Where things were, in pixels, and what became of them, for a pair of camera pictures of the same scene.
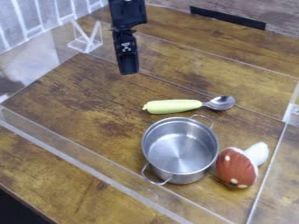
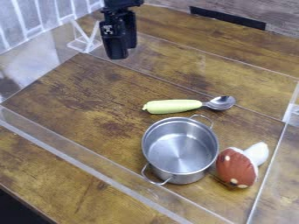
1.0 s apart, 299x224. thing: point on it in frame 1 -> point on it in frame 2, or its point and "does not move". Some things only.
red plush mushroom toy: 238,164 does not move
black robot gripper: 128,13 -> 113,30
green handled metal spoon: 220,103 does not move
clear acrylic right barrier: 277,205 does not move
